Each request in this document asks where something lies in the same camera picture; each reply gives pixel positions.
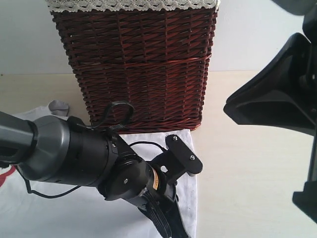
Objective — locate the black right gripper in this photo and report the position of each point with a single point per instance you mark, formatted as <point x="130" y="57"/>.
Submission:
<point x="284" y="93"/>

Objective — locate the dark red wicker basket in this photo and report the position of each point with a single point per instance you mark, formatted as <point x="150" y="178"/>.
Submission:
<point x="155" y="60"/>

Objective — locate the white t-shirt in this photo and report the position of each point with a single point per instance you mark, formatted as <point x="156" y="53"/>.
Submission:
<point x="84" y="213"/>

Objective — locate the grey sock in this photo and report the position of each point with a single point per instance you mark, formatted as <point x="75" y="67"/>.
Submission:
<point x="59" y="108"/>

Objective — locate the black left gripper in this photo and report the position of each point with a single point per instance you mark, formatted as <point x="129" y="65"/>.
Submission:
<point x="162" y="203"/>

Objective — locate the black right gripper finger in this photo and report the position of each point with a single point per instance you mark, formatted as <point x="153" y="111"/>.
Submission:
<point x="306" y="200"/>

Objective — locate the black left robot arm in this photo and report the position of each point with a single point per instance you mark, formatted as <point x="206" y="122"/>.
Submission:
<point x="50" y="149"/>

